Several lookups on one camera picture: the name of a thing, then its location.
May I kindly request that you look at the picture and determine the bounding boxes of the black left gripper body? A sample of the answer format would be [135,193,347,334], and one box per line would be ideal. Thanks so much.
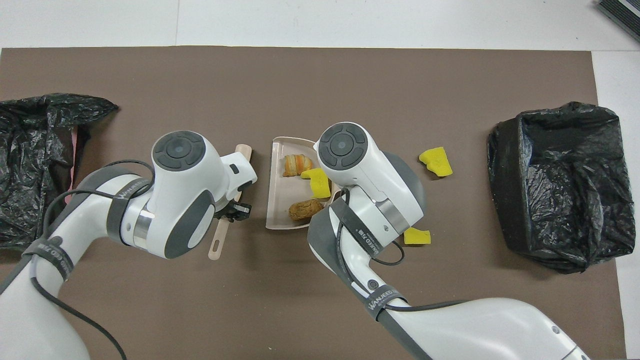
[215,200,252,224]

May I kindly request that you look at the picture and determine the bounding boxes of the beige hand brush black bristles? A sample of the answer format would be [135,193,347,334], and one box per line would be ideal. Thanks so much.
[207,143,253,261]

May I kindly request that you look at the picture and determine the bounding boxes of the beige plastic dustpan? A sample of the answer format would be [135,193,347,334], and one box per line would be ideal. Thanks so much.
[265,136,346,231]

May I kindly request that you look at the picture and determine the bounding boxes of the brown bread roll toy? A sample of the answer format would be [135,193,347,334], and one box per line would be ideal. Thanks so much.
[288,198,325,222]

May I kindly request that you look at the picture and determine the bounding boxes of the croissant toy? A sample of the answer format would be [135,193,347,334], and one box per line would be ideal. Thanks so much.
[282,153,315,178]

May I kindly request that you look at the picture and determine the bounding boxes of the notched yellow sponge piece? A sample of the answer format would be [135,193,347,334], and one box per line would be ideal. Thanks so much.
[300,167,332,200]

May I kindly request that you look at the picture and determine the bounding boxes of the small yellow sponge wedge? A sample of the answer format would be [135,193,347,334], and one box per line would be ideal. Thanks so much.
[403,227,432,246]

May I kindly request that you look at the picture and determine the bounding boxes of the yellow sponge chunk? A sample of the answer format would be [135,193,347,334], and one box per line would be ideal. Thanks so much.
[418,146,454,178]

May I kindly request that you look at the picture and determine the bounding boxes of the pink plastic bin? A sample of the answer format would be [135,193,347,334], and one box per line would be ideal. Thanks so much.
[65,125,80,208]

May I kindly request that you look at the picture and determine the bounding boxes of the crumpled black trash bag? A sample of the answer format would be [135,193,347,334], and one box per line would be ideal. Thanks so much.
[0,93,120,253]

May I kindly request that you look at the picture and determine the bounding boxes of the black bag lined bin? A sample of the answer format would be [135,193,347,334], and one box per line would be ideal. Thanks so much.
[487,101,637,275]

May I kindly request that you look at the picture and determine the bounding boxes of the brown table mat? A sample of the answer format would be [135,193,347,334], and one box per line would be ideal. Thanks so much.
[0,46,628,360]

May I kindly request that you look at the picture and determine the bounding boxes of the dark grey ribbed box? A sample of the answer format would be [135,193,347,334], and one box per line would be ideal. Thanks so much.
[596,0,640,42]

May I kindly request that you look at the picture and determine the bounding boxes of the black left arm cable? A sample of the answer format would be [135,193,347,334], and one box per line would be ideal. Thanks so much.
[30,159,156,360]

